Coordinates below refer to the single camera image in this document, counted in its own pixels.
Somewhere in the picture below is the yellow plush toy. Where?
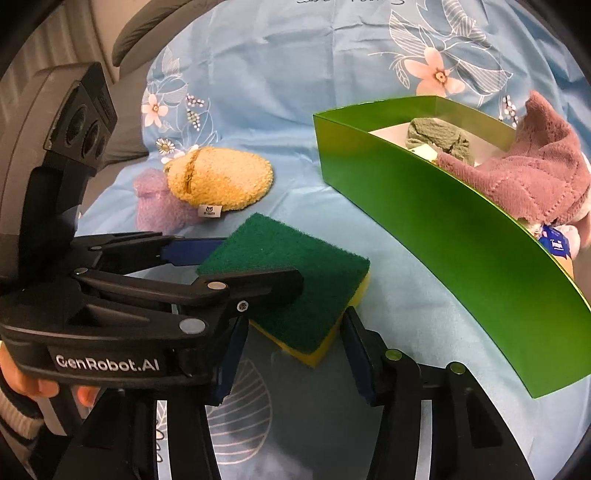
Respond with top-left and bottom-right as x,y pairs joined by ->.
163,146 -> 274,219

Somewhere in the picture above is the green box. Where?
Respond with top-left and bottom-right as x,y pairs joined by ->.
312,95 -> 591,399

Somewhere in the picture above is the mauve quilted cloth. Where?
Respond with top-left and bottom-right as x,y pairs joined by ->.
436,90 -> 591,228

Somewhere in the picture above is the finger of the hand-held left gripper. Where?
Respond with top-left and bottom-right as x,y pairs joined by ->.
73,232 -> 228,274
75,267 -> 305,352

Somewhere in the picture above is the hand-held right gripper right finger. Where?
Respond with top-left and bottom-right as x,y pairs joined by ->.
341,306 -> 532,480

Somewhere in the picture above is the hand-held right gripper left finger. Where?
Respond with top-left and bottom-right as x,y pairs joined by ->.
58,318 -> 250,480

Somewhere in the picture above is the purple plush toy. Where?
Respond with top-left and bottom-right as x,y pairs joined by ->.
132,168 -> 205,234

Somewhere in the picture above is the green knitted cloth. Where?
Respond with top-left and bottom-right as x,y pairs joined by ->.
405,117 -> 476,168

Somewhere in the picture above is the light blue floral bedsheet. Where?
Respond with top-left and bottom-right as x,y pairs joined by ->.
69,0 -> 591,480

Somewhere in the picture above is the person's left hand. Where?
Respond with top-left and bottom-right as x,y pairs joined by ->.
0,344 -> 100,409

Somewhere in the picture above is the green and yellow sponge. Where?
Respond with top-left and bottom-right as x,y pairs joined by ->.
196,212 -> 372,369

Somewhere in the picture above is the person's left forearm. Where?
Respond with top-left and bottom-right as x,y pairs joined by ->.
0,385 -> 72,464

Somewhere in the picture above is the grey sofa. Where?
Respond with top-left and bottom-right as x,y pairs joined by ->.
76,0 -> 197,199

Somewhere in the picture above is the blue hang tag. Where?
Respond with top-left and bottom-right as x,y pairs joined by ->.
537,224 -> 574,257

